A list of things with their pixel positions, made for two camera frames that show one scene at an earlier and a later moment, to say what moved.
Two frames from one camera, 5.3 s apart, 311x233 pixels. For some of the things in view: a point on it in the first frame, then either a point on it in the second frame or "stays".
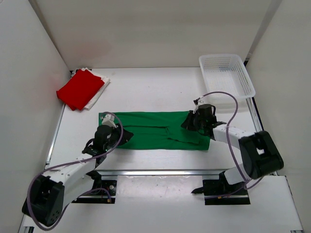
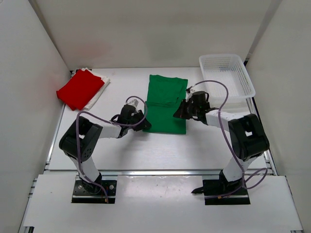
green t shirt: [160, 130] → [164, 94]
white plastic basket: [226, 73] stays
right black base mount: [218, 191] stays
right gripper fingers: [189, 123] → [184, 111]
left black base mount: [102, 191] stays
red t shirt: [77, 91] stays
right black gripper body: [200, 123] → [195, 109]
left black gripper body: [115, 136] → [137, 116]
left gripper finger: [126, 136] → [145, 124]
